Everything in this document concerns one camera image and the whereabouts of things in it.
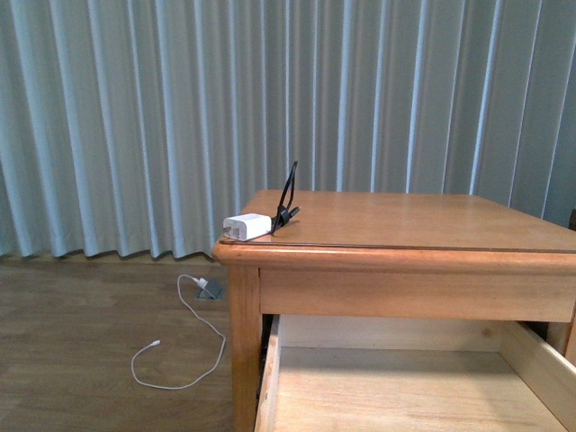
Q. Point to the white charger with black cable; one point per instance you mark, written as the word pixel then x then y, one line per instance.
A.
pixel 250 226

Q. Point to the wooden drawer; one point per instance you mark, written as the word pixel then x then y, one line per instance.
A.
pixel 370 374

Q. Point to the wooden nightstand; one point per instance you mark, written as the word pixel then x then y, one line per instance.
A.
pixel 396 256

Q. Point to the open metal floor socket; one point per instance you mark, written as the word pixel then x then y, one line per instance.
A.
pixel 209 290

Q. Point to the pale pleated curtain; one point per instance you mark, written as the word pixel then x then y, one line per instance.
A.
pixel 133 126

